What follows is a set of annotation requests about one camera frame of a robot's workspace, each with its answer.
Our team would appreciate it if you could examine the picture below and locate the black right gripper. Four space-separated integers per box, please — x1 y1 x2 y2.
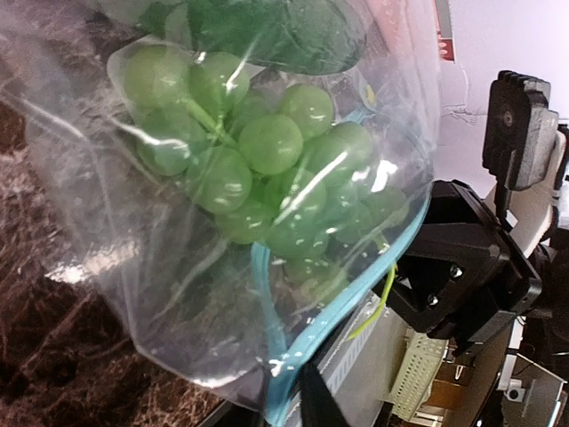
387 181 541 342

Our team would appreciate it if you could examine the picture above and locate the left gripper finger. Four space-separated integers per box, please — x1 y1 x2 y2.
299 363 347 427

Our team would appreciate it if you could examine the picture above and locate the green grape bunch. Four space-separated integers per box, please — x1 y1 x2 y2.
123 44 410 289

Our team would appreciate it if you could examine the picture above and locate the clear zip top bag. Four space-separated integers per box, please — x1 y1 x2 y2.
1 1 439 426

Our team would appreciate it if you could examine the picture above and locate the green cucumber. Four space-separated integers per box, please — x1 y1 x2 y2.
137 1 366 76

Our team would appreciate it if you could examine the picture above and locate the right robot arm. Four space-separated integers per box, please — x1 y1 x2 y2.
387 181 568 358

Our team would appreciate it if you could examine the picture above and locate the blue-grey crate in background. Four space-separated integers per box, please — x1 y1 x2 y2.
389 331 448 422

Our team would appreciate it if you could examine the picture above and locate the white slotted cable duct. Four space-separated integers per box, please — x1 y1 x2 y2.
324 306 392 401

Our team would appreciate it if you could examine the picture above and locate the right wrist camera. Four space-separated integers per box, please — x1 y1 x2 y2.
483 70 558 191

